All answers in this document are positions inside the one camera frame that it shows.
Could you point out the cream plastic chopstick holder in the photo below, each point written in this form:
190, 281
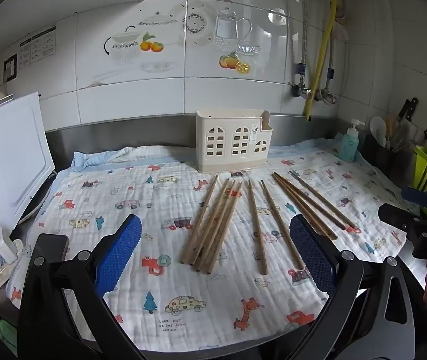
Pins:
232, 142

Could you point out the printed white cloth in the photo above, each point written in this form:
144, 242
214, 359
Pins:
183, 318

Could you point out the black utensil container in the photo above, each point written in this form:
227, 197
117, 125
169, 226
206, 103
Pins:
386, 157

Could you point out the white power strip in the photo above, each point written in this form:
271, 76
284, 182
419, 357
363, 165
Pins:
1, 255

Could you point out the teal soap pump bottle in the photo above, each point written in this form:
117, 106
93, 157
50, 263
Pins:
349, 144

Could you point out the white appliance lid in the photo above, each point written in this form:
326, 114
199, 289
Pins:
7, 161

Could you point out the metal pipe valves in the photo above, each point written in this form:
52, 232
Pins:
313, 93

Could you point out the light blue towel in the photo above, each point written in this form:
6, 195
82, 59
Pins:
97, 157

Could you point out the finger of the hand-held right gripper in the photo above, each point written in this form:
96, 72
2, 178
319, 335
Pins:
397, 215
416, 195

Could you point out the black wall socket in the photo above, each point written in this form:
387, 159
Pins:
10, 66

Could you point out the row of wooden chopsticks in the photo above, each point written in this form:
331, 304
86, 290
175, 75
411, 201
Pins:
257, 228

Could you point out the white plastic spoon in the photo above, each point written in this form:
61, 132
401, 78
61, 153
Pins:
378, 126

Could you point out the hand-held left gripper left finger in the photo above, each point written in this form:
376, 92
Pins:
121, 249

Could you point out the wall instruction sticker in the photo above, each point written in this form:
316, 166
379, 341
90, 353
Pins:
38, 47

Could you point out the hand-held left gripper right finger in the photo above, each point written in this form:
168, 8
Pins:
311, 255

